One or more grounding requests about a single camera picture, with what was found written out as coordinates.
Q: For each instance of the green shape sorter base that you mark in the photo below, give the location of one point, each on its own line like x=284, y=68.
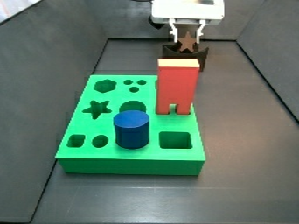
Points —
x=88, y=149

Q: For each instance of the blue cylinder block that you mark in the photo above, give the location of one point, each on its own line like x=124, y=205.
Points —
x=132, y=129

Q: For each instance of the black curved fixture stand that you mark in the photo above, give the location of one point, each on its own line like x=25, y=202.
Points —
x=172, y=52

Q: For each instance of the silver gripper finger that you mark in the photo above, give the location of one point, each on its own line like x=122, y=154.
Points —
x=174, y=31
x=199, y=33

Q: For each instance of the red arch block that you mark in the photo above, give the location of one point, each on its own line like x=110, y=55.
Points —
x=178, y=75

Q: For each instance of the brown star prism block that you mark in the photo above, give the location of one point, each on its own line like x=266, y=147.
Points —
x=187, y=42

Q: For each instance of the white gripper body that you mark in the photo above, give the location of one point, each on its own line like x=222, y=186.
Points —
x=187, y=11

